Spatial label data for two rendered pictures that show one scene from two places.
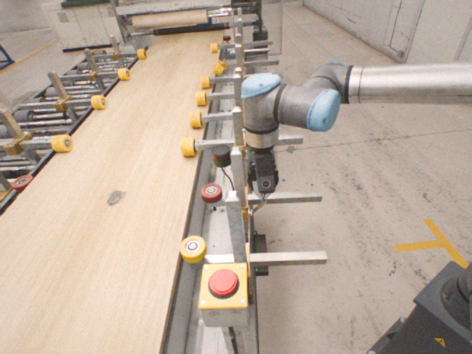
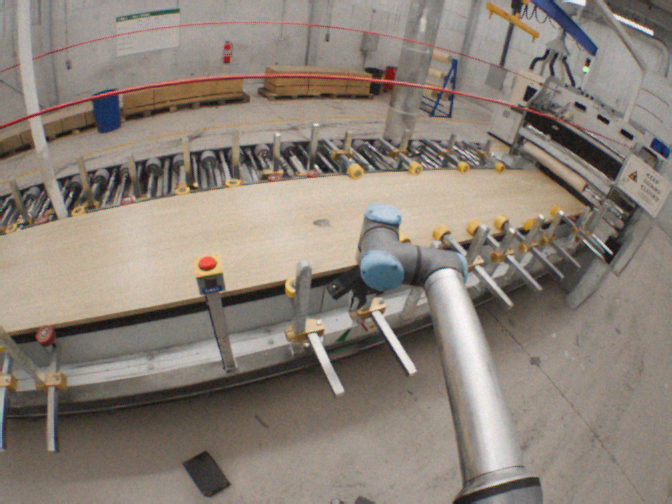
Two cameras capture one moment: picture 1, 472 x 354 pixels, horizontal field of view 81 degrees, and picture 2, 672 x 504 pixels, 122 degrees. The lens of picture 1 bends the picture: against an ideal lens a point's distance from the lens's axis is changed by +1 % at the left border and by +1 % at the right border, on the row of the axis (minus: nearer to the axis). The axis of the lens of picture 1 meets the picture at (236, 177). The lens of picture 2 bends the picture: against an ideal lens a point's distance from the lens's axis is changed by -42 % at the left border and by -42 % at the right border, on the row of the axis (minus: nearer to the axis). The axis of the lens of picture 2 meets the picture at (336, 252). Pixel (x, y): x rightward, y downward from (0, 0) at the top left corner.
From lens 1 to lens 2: 0.59 m
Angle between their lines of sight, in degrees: 41
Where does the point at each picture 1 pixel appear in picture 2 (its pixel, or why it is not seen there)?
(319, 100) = (372, 254)
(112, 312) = (233, 261)
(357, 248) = (445, 472)
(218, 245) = (339, 323)
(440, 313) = not seen: outside the picture
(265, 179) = (337, 283)
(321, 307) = (362, 455)
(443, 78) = (450, 338)
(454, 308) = not seen: outside the picture
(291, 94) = (374, 234)
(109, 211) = (307, 225)
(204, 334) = (260, 338)
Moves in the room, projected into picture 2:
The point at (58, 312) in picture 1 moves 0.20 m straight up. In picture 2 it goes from (228, 238) to (225, 198)
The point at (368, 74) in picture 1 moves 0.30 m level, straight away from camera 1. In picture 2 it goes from (441, 283) to (549, 289)
